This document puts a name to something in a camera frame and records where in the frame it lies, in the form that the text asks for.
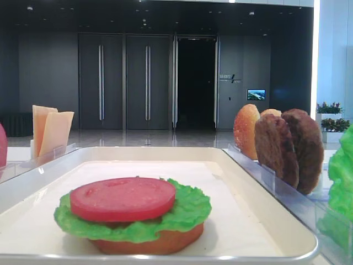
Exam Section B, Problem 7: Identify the brown meat patty front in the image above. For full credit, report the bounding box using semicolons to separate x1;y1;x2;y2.
255;114;299;188

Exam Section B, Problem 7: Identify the brown meat patty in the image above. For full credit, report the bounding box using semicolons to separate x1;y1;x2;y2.
255;114;299;188
281;109;324;195

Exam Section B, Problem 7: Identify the green lettuce leaf on burger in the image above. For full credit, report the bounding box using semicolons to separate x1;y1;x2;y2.
54;178;212;243

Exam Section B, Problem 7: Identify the red tomato slice on burger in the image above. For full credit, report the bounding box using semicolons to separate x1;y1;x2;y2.
69;177;176;222

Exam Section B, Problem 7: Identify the pale cheese slice inner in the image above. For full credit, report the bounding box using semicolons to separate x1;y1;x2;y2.
39;112;74;156

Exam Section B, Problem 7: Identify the orange cheese slice outer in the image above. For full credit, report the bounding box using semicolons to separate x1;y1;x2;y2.
32;105;58;158

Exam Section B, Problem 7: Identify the brown meat patty rear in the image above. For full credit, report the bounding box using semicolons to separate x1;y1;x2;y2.
281;109;324;195

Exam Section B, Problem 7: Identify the red tomato slice standing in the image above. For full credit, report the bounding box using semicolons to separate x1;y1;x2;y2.
0;124;8;167

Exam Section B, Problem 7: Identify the green lettuce leaf standing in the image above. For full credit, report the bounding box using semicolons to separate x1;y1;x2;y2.
318;127;352;250

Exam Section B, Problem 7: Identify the bun half near tray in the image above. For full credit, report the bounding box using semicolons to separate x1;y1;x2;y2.
233;104;260;160

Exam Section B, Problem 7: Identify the dark closed double door middle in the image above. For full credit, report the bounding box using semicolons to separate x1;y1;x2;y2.
126;36;169;130

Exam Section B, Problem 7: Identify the dark closed double door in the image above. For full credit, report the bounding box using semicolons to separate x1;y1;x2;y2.
79;34;122;130
126;36;169;130

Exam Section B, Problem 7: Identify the bun half outer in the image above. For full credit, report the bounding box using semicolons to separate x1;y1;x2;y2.
260;109;282;117

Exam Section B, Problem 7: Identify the dark closed double door left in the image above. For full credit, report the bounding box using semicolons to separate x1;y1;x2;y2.
79;34;122;130

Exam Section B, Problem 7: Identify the bottom bun on tray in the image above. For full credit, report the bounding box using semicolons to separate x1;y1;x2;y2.
89;222;204;255

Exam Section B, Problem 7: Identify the white rectangular serving tray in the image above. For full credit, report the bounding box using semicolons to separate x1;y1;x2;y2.
1;147;319;264

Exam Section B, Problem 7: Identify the clear acrylic left rack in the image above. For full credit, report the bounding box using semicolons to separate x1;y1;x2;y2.
1;140;78;183

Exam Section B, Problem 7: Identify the clear acrylic rack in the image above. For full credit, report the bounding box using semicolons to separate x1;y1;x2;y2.
224;144;352;264
1;140;78;183

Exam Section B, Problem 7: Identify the white flower planter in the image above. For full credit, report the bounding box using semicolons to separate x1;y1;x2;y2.
316;102;350;144

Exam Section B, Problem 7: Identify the clear acrylic right rack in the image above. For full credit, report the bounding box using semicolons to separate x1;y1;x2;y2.
224;144;352;264

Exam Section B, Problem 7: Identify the wall mounted screen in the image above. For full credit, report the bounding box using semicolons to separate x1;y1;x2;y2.
247;89;266;100

